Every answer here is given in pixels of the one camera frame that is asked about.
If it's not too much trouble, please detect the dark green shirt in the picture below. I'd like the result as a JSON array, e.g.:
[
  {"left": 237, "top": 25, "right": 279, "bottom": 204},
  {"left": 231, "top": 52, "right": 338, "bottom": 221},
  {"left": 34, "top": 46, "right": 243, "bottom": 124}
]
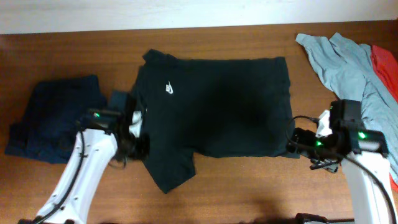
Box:
[{"left": 132, "top": 49, "right": 297, "bottom": 193}]

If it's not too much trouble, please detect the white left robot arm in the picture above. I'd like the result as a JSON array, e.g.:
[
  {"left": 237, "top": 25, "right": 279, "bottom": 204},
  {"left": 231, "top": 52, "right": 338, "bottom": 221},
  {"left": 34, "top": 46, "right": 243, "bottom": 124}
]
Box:
[{"left": 31, "top": 91, "right": 149, "bottom": 223}]

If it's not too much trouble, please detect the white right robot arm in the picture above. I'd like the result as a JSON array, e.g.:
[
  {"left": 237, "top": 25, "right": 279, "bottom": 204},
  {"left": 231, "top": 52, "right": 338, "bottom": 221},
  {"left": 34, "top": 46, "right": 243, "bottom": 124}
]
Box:
[{"left": 285, "top": 100, "right": 397, "bottom": 223}]

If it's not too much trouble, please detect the navy blue folded garment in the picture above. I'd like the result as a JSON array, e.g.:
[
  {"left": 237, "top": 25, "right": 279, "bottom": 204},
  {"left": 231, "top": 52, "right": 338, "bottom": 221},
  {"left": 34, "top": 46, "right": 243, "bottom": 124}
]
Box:
[{"left": 5, "top": 75, "right": 106, "bottom": 164}]

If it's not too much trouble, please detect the light blue shirt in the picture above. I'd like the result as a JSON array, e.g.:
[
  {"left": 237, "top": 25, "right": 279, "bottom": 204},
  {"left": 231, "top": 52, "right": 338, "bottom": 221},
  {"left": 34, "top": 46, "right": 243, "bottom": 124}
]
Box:
[{"left": 295, "top": 33, "right": 397, "bottom": 182}]

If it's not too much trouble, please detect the red garment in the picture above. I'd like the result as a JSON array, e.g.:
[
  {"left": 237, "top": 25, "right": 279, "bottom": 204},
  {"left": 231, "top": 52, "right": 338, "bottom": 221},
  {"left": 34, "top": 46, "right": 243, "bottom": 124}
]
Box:
[{"left": 371, "top": 45, "right": 397, "bottom": 191}]

